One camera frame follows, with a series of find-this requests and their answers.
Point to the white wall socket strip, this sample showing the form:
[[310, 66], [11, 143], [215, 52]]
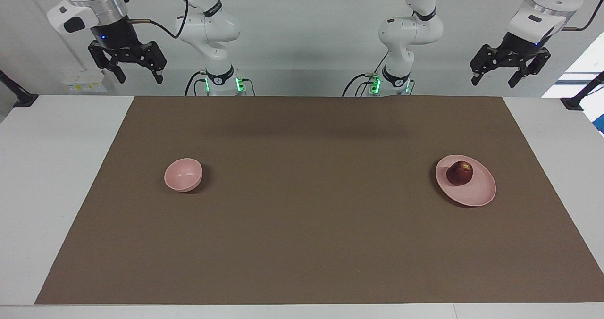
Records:
[[85, 83]]

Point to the bright window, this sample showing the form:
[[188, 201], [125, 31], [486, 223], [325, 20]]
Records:
[[583, 69]]

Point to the pink bowl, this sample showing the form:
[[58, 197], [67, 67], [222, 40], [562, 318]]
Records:
[[181, 173]]

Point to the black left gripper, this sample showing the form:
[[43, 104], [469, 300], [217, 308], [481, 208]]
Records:
[[516, 45]]

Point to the brown table mat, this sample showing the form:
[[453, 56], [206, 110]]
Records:
[[306, 205]]

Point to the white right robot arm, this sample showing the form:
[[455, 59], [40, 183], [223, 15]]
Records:
[[207, 31]]

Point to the dark red apple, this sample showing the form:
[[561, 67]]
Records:
[[460, 173]]

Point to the blue object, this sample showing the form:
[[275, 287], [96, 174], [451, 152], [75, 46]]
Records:
[[600, 123]]

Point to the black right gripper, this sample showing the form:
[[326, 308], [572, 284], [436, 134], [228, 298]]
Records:
[[118, 36]]

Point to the black clamp stand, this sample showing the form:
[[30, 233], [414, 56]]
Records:
[[19, 96], [578, 99]]

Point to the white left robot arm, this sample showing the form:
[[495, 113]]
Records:
[[406, 36]]

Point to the pink plate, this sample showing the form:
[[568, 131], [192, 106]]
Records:
[[476, 191]]

